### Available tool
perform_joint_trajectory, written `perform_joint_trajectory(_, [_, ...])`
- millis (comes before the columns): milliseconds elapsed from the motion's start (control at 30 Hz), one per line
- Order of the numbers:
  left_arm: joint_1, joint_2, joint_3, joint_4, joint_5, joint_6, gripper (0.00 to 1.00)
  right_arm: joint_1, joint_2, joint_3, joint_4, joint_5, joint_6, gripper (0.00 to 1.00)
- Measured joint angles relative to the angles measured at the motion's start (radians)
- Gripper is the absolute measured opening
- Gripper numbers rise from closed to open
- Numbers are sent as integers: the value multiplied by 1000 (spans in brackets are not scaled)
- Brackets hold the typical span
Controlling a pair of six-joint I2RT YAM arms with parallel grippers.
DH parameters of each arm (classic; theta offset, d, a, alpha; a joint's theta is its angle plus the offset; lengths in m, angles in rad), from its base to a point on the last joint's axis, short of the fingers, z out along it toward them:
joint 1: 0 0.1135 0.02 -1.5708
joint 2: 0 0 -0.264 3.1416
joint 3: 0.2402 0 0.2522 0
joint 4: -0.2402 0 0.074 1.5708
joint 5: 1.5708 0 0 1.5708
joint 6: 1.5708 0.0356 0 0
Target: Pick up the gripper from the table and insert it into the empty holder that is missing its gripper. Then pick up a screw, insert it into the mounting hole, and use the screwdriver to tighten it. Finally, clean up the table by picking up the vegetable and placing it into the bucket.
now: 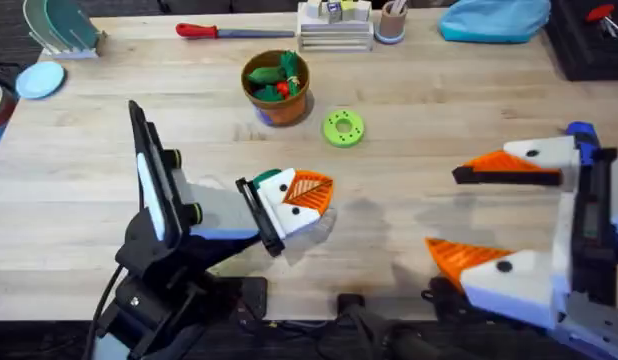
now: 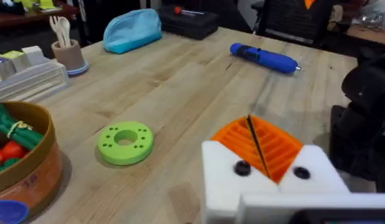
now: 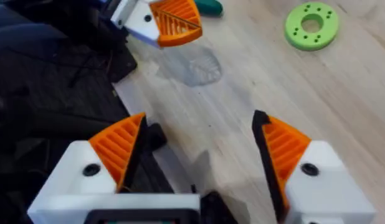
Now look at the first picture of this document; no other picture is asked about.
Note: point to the clear rack with teal plates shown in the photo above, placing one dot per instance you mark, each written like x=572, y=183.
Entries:
x=64, y=27

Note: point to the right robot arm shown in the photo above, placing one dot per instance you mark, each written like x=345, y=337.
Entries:
x=439, y=340

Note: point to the white box with blocks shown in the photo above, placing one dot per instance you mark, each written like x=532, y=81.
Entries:
x=334, y=30

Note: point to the black rail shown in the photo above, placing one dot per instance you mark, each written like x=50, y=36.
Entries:
x=299, y=345

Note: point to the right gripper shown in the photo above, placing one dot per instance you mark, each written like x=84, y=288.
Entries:
x=589, y=330

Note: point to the black upright wrist plate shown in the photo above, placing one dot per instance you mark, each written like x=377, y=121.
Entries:
x=149, y=190
x=594, y=225

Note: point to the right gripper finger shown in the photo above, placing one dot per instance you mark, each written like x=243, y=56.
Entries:
x=539, y=155

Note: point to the green disc with holes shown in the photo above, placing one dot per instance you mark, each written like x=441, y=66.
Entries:
x=344, y=137

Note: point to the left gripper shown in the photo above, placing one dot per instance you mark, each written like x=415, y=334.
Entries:
x=219, y=210

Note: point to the light blue plate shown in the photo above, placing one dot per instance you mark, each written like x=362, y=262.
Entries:
x=39, y=80

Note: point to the black crate with tools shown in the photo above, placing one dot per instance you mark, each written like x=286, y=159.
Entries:
x=589, y=50

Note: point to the blue soft bag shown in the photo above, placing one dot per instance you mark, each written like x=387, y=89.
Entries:
x=494, y=20

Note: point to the brown cup with tools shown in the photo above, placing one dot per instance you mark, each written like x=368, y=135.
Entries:
x=391, y=22

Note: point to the brown tub with toys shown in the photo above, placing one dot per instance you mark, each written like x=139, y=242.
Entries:
x=279, y=105

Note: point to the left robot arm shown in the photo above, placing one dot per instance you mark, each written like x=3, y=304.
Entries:
x=149, y=310

